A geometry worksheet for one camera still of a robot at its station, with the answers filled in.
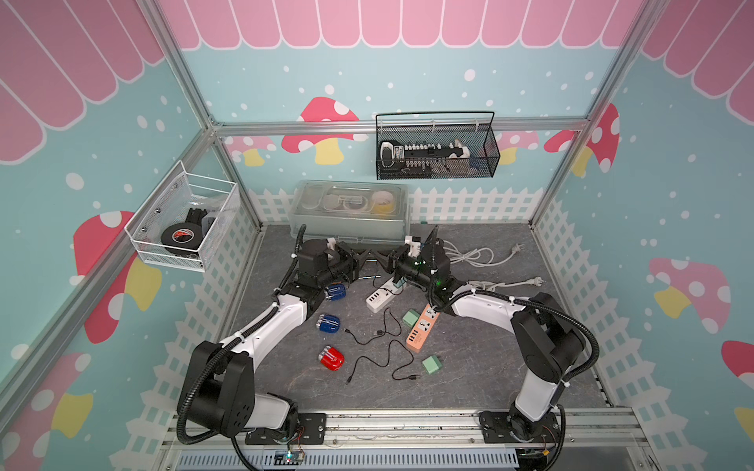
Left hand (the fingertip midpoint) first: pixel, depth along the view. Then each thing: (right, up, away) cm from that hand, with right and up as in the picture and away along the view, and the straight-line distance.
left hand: (374, 251), depth 80 cm
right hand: (-1, 0, -1) cm, 2 cm away
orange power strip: (+14, -24, +10) cm, 29 cm away
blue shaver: (-13, -14, +18) cm, 27 cm away
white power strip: (+2, -15, +17) cm, 23 cm away
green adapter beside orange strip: (+11, -21, +12) cm, 27 cm away
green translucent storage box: (-9, +14, +24) cm, 29 cm away
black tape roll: (-46, +3, -9) cm, 47 cm away
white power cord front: (+39, -12, +17) cm, 44 cm away
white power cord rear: (+37, -2, +26) cm, 45 cm away
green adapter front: (+16, -32, +3) cm, 36 cm away
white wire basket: (-54, +15, +1) cm, 56 cm away
